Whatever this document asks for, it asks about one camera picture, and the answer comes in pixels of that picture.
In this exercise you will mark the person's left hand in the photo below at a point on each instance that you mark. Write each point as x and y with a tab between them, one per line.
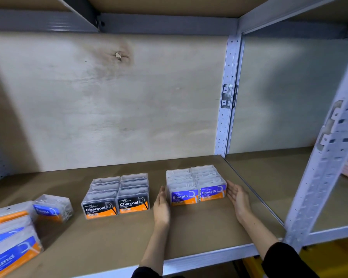
161	211

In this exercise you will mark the person's right hand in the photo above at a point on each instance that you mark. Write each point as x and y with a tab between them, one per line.
240	201

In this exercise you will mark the person's right fingers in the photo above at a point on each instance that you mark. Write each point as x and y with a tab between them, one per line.
233	188

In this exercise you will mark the person's left fingers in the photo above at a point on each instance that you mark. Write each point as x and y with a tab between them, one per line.
162	196

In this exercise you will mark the group of purple floss boxes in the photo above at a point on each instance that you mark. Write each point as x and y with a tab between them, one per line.
195	182

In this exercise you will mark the person's right forearm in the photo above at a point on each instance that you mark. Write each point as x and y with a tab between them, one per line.
266	243

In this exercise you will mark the person's left forearm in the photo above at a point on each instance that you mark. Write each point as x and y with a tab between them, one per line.
152	248

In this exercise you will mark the group of black floss boxes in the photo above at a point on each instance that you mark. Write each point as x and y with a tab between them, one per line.
116	196

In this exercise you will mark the brown wooden shelf board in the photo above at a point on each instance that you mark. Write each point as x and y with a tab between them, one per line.
281	182
197	228

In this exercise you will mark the yellow plastic bin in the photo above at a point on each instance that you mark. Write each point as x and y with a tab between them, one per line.
330	259

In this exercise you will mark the grey metal shelving rack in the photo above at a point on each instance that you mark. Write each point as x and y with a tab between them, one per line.
162	24

